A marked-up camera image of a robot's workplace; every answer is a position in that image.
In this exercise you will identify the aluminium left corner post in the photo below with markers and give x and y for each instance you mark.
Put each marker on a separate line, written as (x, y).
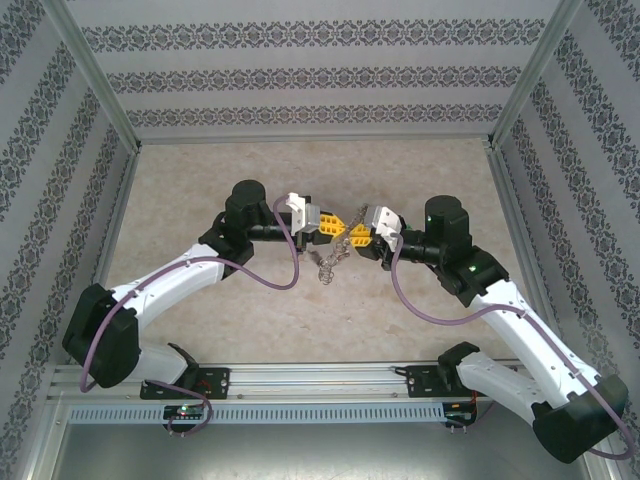
(95, 75)

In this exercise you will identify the aluminium right side rail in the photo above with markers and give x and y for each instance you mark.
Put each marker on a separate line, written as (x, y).
(510, 200)

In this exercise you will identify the aluminium left front post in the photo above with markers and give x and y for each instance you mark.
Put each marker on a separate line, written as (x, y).
(45, 440)

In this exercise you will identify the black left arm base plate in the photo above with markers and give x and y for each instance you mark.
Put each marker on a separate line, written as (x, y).
(217, 382)

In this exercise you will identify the left circuit board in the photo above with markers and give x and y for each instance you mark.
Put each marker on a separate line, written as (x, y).
(184, 411)

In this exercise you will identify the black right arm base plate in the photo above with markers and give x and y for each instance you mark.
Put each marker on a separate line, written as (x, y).
(422, 381)

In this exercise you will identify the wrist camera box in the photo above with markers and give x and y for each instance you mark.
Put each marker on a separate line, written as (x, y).
(302, 210)
(387, 220)

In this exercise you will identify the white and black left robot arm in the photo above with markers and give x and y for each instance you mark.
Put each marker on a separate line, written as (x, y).
(165, 280)

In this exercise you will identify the aluminium corner post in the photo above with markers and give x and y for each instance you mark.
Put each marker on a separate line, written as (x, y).
(537, 70)
(95, 75)

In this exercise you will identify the aluminium left side rail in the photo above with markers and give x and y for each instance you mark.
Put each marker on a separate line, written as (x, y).
(117, 210)

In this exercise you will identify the black key tag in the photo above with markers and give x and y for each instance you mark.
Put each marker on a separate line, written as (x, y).
(315, 257)

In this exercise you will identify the aluminium right corner post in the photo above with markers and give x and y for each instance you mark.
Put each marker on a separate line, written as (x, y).
(537, 70)

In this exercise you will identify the steel sheet panel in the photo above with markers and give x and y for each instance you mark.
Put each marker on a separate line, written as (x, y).
(320, 455)

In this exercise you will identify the aluminium mounting rail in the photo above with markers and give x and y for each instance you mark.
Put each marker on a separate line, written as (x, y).
(310, 380)

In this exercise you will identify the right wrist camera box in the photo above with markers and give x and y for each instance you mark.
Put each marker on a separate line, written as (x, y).
(387, 220)

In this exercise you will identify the aluminium back frame rail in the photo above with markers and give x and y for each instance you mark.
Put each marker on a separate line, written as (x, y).
(310, 138)

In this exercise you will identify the metal keyring holder with rings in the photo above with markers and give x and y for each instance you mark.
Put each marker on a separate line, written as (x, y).
(332, 260)

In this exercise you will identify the aluminium right front post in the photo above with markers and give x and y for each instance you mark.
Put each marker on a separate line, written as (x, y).
(614, 472)

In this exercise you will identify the right circuit board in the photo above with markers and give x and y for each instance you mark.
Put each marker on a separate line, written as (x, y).
(460, 412)

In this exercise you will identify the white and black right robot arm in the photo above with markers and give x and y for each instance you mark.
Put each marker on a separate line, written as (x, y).
(525, 330)

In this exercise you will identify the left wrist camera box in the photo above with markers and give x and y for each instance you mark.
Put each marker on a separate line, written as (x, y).
(302, 210)

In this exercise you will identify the circuit board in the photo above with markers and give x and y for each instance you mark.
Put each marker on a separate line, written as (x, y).
(460, 412)
(184, 411)

